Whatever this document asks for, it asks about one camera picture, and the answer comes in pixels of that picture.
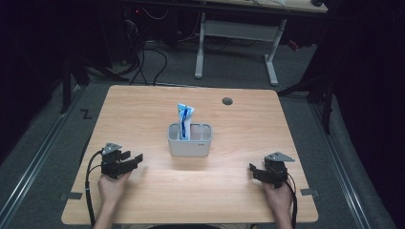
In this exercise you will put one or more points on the person's left hand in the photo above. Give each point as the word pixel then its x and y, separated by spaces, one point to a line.
pixel 111 189

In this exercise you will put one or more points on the grey plastic holder box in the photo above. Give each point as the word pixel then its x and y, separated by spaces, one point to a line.
pixel 190 148

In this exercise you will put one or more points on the round dark table grommet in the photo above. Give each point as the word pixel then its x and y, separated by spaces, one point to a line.
pixel 227 101

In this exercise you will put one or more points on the blue white toothpaste tube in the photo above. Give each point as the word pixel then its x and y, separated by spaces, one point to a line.
pixel 185 120

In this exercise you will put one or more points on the metal floor rail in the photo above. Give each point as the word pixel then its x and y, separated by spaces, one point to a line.
pixel 342 165
pixel 38 156

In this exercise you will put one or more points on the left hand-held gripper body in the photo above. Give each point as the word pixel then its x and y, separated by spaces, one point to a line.
pixel 111 163

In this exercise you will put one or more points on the black metal stand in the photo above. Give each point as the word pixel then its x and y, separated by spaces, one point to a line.
pixel 66 86
pixel 327 105

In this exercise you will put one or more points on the small red object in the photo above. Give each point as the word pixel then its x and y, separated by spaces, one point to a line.
pixel 293 45

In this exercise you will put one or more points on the white-legged wooden desk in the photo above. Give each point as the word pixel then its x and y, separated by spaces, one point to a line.
pixel 237 30

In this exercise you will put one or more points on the person's right hand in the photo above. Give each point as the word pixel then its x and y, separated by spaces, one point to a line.
pixel 278 197

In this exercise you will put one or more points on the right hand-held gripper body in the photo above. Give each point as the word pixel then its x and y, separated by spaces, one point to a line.
pixel 276 170

